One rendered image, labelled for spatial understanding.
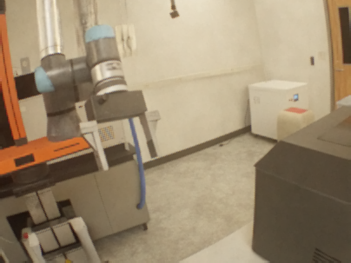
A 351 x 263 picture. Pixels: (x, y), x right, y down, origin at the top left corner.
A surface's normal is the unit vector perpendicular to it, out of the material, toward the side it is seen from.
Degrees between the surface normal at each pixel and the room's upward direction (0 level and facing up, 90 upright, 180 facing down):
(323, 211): 90
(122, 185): 90
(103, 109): 67
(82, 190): 90
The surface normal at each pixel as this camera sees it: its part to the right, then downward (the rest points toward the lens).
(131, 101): 0.60, -0.29
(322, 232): -0.85, 0.25
